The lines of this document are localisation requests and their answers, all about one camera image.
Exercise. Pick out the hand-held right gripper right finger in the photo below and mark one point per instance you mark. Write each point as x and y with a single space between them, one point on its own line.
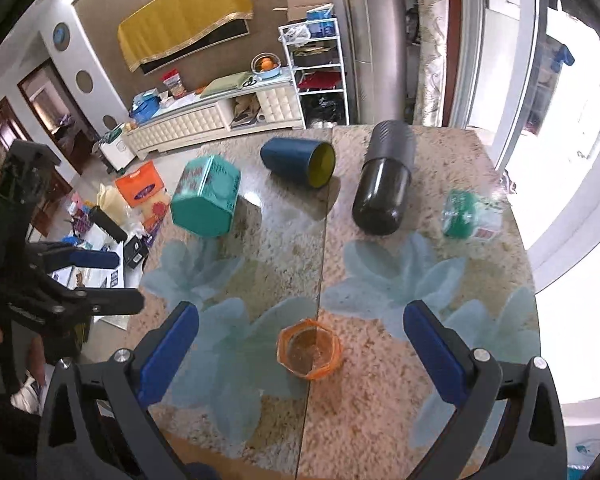
432 355

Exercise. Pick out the red lid snack jar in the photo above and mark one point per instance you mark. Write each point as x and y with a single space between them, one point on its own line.
173 84

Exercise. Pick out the black small box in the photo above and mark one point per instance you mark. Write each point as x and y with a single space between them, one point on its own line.
135 252

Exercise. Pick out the green labelled bottle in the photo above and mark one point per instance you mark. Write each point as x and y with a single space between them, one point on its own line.
460 212

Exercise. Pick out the black cylinder flask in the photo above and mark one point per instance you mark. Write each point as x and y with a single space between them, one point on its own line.
107 222

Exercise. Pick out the blue plastic basket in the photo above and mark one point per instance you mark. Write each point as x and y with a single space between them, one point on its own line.
145 106

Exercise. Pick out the brown wooden door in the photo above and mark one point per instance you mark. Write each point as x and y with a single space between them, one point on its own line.
2 140

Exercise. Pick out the green cushion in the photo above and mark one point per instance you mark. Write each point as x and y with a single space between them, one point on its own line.
227 85

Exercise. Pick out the cardboard box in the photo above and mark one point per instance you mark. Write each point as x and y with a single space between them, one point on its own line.
307 6

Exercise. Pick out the grey round pillar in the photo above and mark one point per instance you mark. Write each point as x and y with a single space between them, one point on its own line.
380 35

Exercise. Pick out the white tufted tv cabinet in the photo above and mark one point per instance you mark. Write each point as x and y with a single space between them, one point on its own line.
215 117

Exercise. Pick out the white plastic bag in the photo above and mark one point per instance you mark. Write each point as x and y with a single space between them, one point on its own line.
296 34

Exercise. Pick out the black thermos bottle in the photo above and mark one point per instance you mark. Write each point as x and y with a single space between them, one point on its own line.
382 180

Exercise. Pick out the bowl of oranges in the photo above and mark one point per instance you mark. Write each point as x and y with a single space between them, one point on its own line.
266 66

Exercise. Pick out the black television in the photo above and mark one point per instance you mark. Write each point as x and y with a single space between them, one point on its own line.
215 40

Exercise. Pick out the teal hexagonal tin box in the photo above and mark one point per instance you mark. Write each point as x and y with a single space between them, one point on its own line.
205 195

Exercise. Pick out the yellow fringed cloth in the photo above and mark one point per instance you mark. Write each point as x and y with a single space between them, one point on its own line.
185 15

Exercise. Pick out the white floor appliance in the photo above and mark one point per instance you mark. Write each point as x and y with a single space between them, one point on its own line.
113 150

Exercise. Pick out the orange glass cup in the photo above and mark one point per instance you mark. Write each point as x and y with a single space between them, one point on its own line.
309 350

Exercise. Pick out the yellow plastic bag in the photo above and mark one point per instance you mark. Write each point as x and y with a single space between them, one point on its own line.
109 199

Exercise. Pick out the blue cup yellow inside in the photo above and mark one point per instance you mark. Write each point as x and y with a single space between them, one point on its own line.
292 161

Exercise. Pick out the patterned curtain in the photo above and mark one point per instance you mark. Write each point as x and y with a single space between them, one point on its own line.
432 40

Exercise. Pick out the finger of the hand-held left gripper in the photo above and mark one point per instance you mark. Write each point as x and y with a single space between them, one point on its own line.
115 301
92 259

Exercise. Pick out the white metal shelf rack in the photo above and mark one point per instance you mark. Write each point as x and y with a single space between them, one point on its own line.
316 75

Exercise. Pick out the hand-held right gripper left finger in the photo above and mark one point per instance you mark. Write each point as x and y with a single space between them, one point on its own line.
172 350

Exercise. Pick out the orange shopping bag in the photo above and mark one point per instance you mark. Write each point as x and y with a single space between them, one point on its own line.
140 187

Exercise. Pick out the blue packet box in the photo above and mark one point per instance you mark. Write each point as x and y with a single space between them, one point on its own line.
322 26

